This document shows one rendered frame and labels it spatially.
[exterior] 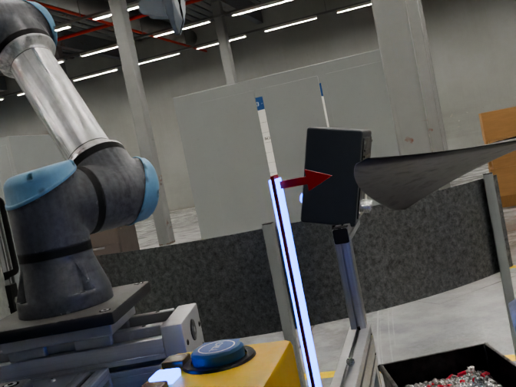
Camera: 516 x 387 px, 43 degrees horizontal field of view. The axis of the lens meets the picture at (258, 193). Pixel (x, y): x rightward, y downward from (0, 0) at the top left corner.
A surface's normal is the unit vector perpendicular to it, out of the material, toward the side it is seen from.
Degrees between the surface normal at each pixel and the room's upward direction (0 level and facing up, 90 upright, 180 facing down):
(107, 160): 59
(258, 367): 0
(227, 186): 90
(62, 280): 72
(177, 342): 90
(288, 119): 90
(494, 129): 90
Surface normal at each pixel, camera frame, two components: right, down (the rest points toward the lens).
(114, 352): -0.08, 0.07
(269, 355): -0.19, -0.98
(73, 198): 0.74, -0.19
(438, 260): 0.39, -0.03
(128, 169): 0.51, -0.62
